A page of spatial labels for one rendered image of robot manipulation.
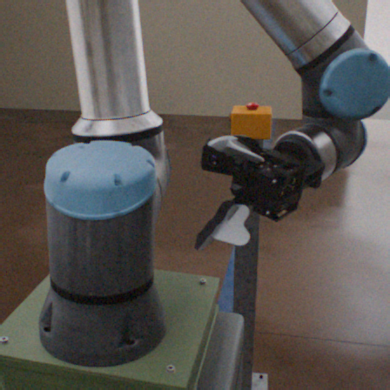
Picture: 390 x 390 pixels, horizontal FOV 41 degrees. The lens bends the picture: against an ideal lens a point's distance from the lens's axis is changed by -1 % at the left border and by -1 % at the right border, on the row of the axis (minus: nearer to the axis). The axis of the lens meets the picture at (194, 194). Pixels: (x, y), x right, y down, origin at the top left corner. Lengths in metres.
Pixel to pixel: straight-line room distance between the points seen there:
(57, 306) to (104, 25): 0.41
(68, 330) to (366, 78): 0.51
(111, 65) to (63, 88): 6.49
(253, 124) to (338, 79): 0.92
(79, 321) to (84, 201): 0.17
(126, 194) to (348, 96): 0.30
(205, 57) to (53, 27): 2.03
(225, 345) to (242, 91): 5.86
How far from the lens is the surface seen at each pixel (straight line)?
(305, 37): 0.68
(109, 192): 0.65
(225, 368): 0.86
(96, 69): 0.82
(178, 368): 0.75
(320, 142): 0.78
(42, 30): 7.33
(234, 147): 0.63
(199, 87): 6.72
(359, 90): 0.68
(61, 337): 0.76
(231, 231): 0.70
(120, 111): 0.82
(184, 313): 0.86
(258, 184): 0.70
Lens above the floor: 1.39
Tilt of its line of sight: 20 degrees down
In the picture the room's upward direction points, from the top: straight up
